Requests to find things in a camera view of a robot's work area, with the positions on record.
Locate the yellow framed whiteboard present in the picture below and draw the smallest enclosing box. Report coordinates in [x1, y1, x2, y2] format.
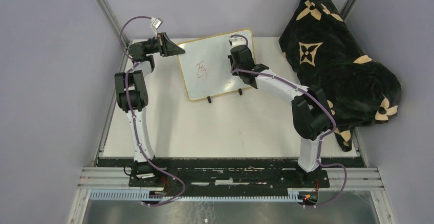
[178, 28, 255, 101]

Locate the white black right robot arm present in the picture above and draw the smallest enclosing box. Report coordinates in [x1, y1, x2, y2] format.
[228, 45, 336, 187]

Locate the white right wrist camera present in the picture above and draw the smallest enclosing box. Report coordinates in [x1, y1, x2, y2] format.
[229, 37, 248, 48]

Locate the left aluminium frame post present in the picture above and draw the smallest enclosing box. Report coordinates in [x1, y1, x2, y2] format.
[96, 0, 129, 47]

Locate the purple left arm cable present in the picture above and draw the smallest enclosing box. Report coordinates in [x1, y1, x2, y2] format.
[119, 15, 186, 207]

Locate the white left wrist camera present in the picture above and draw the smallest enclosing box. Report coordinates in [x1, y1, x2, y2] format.
[150, 17, 163, 30]

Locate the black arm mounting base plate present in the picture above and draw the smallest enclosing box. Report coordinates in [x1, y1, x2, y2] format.
[96, 158, 330, 197]

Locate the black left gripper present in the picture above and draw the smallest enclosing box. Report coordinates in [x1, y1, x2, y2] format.
[141, 32, 186, 57]

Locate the grey toothed cable rail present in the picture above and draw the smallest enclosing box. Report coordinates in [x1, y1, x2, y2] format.
[89, 189, 306, 204]

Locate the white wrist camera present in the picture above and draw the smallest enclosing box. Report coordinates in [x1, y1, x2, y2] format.
[229, 37, 248, 48]
[150, 17, 163, 30]

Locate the black floral plush blanket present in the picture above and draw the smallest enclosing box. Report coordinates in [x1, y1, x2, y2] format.
[278, 0, 402, 152]

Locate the small electronics board with led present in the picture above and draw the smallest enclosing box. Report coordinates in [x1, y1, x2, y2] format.
[297, 192, 319, 206]

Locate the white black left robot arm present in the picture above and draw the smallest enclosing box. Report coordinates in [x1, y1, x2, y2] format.
[115, 32, 185, 187]

